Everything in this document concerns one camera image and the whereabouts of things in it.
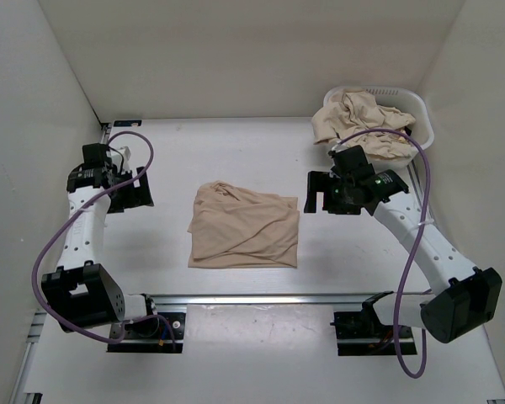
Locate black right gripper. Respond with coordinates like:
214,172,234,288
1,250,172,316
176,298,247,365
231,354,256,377
304,171,361,215

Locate beige trousers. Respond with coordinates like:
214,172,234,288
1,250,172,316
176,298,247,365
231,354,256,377
188,181,300,269

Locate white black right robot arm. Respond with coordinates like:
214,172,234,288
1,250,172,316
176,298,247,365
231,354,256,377
304,146,502,343

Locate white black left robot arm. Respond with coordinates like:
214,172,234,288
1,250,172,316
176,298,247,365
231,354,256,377
41,143,160,337

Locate black corner label sticker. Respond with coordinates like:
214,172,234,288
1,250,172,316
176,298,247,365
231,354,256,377
113,120,142,128

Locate beige clothes pile in basket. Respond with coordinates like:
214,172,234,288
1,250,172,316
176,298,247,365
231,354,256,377
311,88,417,161

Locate white laundry basket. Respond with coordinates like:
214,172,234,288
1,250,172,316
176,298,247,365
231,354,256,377
311,86,434,171

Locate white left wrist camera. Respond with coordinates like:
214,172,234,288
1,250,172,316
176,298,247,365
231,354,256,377
109,146,130,173

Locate aluminium right side rail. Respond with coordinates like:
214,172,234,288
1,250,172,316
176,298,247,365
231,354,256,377
407,161,426,207

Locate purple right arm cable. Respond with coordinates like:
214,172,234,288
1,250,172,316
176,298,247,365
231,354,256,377
330,129,433,378

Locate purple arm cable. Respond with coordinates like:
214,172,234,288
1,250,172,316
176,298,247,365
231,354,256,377
330,129,433,378
32,131,178,350

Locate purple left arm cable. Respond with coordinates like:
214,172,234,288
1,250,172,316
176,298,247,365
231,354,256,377
32,131,178,350

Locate aluminium table edge rail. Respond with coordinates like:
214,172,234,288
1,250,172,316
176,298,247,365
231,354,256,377
151,293,375,306

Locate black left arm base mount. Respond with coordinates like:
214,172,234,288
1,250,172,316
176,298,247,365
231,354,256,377
107,307,186,354

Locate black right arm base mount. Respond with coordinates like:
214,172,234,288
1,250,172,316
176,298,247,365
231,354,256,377
330,291,396,357

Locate aluminium left side rail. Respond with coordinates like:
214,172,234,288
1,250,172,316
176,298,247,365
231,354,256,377
12,121,113,404

